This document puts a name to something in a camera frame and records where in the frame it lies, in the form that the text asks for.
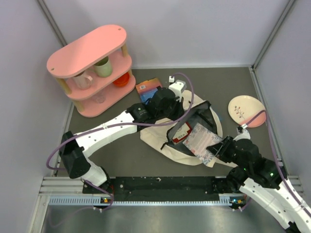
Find floral cover book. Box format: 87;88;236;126
183;123;222;167

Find clear glass cup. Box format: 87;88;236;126
92;90;106;104

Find cream canvas backpack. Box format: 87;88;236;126
140;90;237;167

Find green mug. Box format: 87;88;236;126
94;56;113;78

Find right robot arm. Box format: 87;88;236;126
207;136;311;233

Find grey cable duct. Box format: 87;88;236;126
48;194;244;207

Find orange bowl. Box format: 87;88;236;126
113;72;130;87

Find pink mug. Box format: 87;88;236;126
72;71;93;90

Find blue orange book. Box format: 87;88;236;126
136;78;162;102

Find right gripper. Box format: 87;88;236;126
207;134;250;171

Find pink three-tier shelf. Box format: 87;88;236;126
46;25;136;117

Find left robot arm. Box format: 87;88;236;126
59;87;184;193

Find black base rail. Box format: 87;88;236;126
82;176;234;201

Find red cream book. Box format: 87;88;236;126
172;122;192;144

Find pink cream plate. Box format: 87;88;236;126
228;95;266;128

